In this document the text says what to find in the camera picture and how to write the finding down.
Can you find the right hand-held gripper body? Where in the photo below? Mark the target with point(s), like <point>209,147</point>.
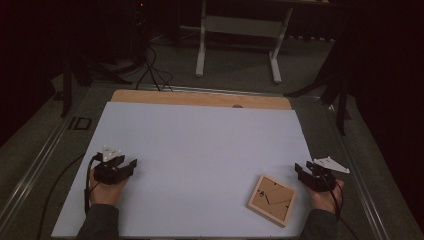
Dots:
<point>322,181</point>

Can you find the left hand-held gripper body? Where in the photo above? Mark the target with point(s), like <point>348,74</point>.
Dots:
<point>108,173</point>

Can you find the wooden picture frame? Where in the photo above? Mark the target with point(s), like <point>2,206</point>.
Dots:
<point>271,200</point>

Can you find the person's right hand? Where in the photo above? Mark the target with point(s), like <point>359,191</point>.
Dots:
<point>325,200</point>

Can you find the person's left hand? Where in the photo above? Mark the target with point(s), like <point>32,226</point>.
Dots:
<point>106,195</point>

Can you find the black floor socket plate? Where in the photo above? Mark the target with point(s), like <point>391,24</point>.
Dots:
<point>80,123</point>

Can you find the white table sheet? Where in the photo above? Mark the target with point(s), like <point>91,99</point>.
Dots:
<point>200,150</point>

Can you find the black tripod stand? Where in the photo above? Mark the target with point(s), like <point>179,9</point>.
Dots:
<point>68,86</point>
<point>341,100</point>

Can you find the dark stand with red light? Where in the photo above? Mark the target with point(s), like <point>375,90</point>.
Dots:
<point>140,30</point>

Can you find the metal floor rail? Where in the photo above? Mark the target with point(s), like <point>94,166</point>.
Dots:
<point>36,166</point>
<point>363,193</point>
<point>216,90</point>

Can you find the white metal table frame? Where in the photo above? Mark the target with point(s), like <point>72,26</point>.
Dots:
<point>240,26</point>

